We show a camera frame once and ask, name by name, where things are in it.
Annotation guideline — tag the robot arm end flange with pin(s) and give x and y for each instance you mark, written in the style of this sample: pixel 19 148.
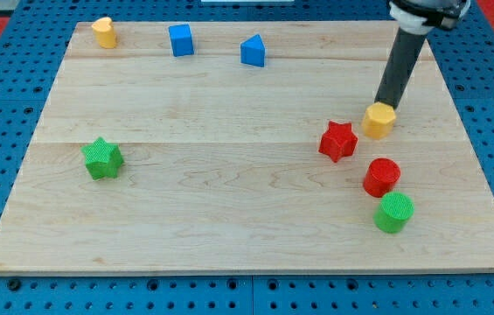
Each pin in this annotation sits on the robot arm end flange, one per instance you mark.
pixel 419 17

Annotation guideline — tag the wooden board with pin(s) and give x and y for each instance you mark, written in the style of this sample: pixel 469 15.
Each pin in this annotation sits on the wooden board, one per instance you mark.
pixel 222 173

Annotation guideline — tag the blue triangle block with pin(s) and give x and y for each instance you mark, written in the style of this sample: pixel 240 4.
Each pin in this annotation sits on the blue triangle block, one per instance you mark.
pixel 253 52

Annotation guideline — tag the red star block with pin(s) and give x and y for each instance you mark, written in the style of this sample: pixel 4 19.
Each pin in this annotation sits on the red star block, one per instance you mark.
pixel 338 141

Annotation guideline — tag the red cylinder block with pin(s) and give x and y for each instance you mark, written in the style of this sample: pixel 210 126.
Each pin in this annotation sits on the red cylinder block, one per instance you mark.
pixel 381 177

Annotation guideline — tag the blue cube block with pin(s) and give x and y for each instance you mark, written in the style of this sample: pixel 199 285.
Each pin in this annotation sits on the blue cube block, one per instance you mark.
pixel 181 40

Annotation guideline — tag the yellow hexagon block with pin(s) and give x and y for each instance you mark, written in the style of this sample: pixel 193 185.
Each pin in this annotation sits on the yellow hexagon block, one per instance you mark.
pixel 378 121

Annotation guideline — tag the green star block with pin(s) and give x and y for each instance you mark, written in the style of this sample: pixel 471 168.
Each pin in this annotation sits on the green star block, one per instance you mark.
pixel 102 159

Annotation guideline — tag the green cylinder block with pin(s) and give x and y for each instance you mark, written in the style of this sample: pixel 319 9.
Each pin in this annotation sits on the green cylinder block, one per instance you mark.
pixel 393 212

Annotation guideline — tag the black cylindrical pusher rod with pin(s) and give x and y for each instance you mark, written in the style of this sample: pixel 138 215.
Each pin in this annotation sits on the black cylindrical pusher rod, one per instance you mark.
pixel 399 67

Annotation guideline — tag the yellow heart block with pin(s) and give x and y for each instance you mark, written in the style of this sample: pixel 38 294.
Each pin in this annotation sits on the yellow heart block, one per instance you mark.
pixel 104 32

